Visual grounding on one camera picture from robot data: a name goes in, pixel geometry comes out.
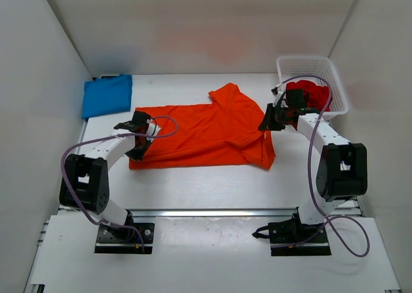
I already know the orange t shirt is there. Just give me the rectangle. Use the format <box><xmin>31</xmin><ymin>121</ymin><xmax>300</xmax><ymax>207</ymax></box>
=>
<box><xmin>129</xmin><ymin>83</ymin><xmax>276</xmax><ymax>170</ymax></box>

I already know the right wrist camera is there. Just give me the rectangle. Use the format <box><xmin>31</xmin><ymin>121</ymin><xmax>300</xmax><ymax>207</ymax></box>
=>
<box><xmin>271</xmin><ymin>84</ymin><xmax>286</xmax><ymax>106</ymax></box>

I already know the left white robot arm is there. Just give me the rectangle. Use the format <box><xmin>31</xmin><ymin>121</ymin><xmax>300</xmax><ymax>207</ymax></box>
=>
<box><xmin>64</xmin><ymin>111</ymin><xmax>160</xmax><ymax>226</ymax></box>

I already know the blue t shirt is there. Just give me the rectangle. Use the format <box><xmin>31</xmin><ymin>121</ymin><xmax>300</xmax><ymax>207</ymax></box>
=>
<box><xmin>82</xmin><ymin>74</ymin><xmax>133</xmax><ymax>119</ymax></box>

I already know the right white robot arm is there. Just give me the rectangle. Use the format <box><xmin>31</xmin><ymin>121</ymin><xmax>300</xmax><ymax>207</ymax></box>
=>
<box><xmin>259</xmin><ymin>87</ymin><xmax>368</xmax><ymax>225</ymax></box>

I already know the red t shirt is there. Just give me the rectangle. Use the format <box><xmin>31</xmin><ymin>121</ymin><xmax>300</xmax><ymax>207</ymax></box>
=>
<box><xmin>286</xmin><ymin>80</ymin><xmax>329</xmax><ymax>111</ymax></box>

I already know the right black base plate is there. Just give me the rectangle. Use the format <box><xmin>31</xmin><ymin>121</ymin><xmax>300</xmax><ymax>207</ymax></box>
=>
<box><xmin>252</xmin><ymin>219</ymin><xmax>332</xmax><ymax>257</ymax></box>

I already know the white plastic basket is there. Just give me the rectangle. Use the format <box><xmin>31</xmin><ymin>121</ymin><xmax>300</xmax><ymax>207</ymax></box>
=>
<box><xmin>276</xmin><ymin>55</ymin><xmax>348</xmax><ymax>121</ymax></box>

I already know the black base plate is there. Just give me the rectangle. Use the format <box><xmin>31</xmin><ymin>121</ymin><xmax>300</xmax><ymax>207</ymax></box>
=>
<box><xmin>94</xmin><ymin>223</ymin><xmax>155</xmax><ymax>254</ymax></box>
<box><xmin>252</xmin><ymin>219</ymin><xmax>332</xmax><ymax>257</ymax></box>

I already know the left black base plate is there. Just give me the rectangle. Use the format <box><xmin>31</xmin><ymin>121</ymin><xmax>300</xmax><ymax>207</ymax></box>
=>
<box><xmin>94</xmin><ymin>223</ymin><xmax>155</xmax><ymax>254</ymax></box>

